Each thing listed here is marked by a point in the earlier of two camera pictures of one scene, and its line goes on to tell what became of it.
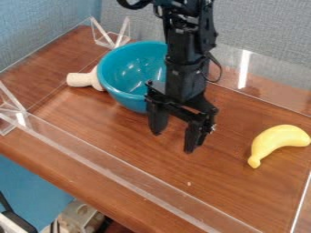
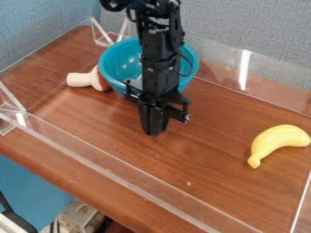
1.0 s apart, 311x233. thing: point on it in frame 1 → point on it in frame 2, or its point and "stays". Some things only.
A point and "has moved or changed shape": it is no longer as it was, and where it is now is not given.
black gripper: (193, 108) → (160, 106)
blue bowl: (129, 66) has moved or changed shape
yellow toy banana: (278, 136) stays
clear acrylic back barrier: (272, 73) stays
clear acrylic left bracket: (14, 113) stays
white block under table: (80, 218) stays
